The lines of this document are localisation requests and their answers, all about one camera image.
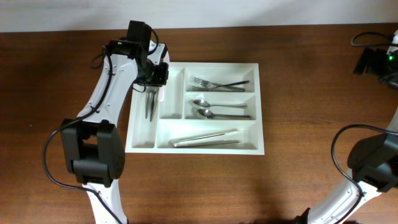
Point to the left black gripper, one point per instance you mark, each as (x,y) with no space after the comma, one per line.
(152,81)

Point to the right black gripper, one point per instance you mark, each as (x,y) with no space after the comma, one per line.
(364,62)

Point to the small metal teaspoon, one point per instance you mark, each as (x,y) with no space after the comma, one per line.
(146,102)
(151,103)

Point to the white plastic knife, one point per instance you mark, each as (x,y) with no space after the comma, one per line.
(161,91)

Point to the metal fork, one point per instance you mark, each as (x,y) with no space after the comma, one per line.
(198,88)
(205,83)
(233,84)

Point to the metal tablespoon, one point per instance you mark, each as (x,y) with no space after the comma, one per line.
(207,114)
(203,104)

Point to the metal tweezers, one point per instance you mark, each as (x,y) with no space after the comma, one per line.
(208,139)

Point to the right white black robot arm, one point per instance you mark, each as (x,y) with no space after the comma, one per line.
(372,170)

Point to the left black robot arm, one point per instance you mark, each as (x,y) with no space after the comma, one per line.
(93,150)

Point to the white plastic cutlery tray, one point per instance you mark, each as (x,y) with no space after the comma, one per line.
(175,118)

